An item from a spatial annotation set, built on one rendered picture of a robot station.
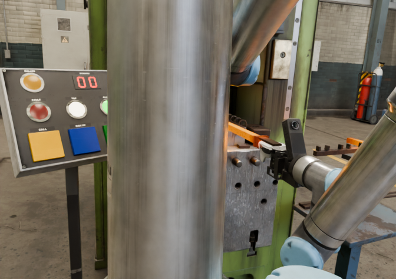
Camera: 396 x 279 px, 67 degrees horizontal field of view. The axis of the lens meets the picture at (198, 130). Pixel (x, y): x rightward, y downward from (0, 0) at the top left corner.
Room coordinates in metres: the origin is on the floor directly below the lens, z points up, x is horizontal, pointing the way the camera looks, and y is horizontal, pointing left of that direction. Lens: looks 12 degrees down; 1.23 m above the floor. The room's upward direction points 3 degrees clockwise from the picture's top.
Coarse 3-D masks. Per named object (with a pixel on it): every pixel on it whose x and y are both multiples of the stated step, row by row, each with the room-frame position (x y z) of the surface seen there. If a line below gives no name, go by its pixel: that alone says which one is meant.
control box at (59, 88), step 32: (0, 96) 0.79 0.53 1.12; (32, 96) 0.79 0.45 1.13; (64, 96) 0.85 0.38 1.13; (96, 96) 0.91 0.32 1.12; (32, 128) 0.75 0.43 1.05; (64, 128) 0.80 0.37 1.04; (96, 128) 0.86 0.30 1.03; (32, 160) 0.71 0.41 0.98; (64, 160) 0.75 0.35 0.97; (96, 160) 0.85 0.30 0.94
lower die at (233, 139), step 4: (236, 124) 1.24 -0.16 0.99; (244, 128) 1.19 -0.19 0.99; (228, 132) 1.17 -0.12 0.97; (232, 132) 1.18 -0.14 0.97; (228, 136) 1.17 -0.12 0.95; (232, 136) 1.18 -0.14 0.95; (236, 136) 1.18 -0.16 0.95; (240, 136) 1.19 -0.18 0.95; (228, 140) 1.17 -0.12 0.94; (232, 140) 1.18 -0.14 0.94; (236, 140) 1.18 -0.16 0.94; (240, 140) 1.19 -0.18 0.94; (244, 140) 1.19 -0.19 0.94; (228, 144) 1.17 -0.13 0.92; (232, 144) 1.18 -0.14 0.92; (236, 144) 1.18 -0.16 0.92
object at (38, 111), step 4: (36, 104) 0.79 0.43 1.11; (40, 104) 0.79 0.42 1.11; (32, 108) 0.77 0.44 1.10; (36, 108) 0.78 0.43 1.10; (40, 108) 0.79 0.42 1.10; (44, 108) 0.79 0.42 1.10; (32, 112) 0.77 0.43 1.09; (36, 112) 0.77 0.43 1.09; (40, 112) 0.78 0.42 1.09; (44, 112) 0.79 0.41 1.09; (32, 116) 0.76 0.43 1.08; (36, 116) 0.77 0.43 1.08; (40, 116) 0.77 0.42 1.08; (44, 116) 0.78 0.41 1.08
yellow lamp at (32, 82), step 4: (28, 76) 0.81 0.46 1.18; (32, 76) 0.82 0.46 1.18; (36, 76) 0.83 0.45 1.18; (24, 80) 0.80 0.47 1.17; (28, 80) 0.81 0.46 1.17; (32, 80) 0.81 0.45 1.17; (36, 80) 0.82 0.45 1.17; (40, 80) 0.83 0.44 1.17; (24, 84) 0.80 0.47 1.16; (28, 84) 0.80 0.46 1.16; (32, 84) 0.81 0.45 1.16; (36, 84) 0.81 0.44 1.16; (40, 84) 0.82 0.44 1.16; (32, 88) 0.80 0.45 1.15; (36, 88) 0.81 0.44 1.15
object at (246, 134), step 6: (228, 126) 1.14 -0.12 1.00; (234, 126) 1.10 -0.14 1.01; (234, 132) 1.09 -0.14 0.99; (240, 132) 1.03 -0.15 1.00; (246, 132) 1.00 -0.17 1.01; (252, 132) 1.01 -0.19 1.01; (246, 138) 0.99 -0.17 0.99; (252, 138) 0.95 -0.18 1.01; (258, 138) 0.92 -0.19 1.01; (264, 138) 0.90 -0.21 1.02; (270, 144) 0.85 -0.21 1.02; (276, 144) 0.84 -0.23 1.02
